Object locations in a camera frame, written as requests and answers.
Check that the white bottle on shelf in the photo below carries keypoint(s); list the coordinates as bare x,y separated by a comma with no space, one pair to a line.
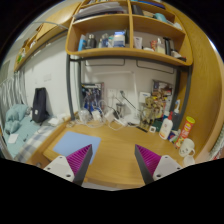
138,42

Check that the blue spray bottle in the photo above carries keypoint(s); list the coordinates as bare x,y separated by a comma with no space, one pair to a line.
176,114

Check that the black backpack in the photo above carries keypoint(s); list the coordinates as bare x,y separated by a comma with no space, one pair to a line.
39,111

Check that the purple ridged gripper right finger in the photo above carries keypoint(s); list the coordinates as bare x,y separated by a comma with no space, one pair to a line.
153,166

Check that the white lotion pump bottle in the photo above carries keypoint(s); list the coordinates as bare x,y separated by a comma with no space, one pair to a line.
166,127

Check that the plaid blanket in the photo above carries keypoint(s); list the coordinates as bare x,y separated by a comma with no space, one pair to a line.
33,143

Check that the white mug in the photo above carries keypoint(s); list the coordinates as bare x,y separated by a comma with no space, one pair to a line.
187,148

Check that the blue mouse pad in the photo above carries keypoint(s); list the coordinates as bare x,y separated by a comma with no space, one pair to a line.
72,141

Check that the red chips can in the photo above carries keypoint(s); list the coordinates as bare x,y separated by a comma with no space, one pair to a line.
189,122

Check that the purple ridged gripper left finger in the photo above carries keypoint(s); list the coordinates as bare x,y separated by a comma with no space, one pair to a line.
73,167

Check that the wooden wall shelf unit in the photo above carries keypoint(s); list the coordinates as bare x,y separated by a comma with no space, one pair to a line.
103,29

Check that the grey metal shelf post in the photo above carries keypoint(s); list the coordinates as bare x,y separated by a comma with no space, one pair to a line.
69,87

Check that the teal pillow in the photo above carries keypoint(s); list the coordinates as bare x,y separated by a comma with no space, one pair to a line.
14,116

